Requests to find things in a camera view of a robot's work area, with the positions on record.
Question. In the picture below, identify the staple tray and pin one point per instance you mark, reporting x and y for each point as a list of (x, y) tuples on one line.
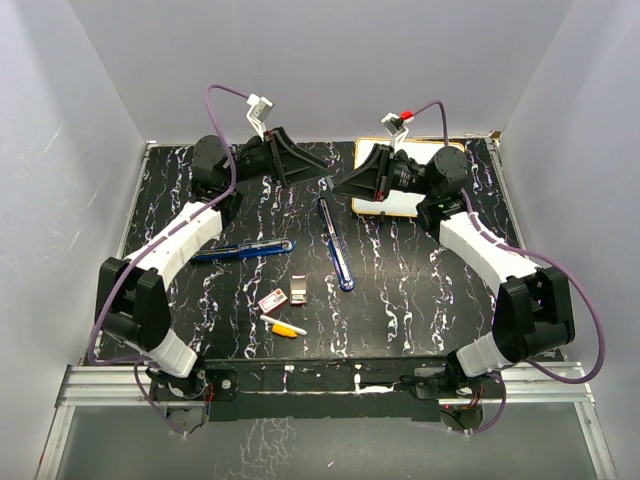
[(298, 290)]

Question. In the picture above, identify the yellow marker cap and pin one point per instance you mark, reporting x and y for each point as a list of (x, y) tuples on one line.
[(284, 331)]

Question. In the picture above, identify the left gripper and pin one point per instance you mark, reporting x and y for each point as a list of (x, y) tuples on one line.
[(303, 174)]

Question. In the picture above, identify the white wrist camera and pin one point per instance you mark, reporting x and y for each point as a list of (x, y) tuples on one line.
[(396, 126), (259, 109)]

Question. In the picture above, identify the small whiteboard orange frame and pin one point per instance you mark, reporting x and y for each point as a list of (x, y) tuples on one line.
[(397, 204)]

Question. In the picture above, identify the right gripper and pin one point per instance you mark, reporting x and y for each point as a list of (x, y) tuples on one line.
[(363, 185)]

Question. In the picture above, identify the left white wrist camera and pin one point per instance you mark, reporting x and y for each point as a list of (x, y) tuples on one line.
[(259, 109)]

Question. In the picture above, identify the red white staple box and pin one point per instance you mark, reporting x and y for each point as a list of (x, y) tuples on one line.
[(272, 301)]

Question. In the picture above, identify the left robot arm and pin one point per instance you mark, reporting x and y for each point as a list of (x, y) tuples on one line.
[(132, 304)]

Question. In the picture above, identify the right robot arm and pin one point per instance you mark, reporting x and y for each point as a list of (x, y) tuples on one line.
[(533, 311)]

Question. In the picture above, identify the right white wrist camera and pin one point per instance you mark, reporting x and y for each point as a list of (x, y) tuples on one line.
[(396, 126)]

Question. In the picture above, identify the white marker pen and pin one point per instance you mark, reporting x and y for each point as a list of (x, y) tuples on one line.
[(273, 321)]

